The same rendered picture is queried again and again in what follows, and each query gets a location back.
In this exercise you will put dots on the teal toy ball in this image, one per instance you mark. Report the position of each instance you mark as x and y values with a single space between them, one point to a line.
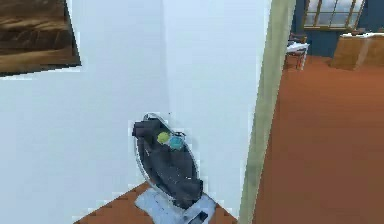
176 142

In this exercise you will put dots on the yellow-green toy ball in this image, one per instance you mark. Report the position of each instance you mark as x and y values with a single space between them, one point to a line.
163 137

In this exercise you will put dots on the dark grey baby bouncer seat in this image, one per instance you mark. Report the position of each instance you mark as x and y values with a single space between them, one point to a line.
170 166

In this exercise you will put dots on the white table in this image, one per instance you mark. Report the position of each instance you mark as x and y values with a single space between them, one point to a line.
297 48

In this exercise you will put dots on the dark wooden chair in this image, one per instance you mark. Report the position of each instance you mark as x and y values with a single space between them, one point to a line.
296 37

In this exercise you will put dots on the wooden framed window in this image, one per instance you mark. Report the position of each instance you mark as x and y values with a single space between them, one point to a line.
331 15

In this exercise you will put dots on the light wooden counter cabinet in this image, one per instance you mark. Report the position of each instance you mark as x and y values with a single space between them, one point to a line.
358 50

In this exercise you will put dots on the brown framed wall picture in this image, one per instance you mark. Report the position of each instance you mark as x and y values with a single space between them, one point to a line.
33 33

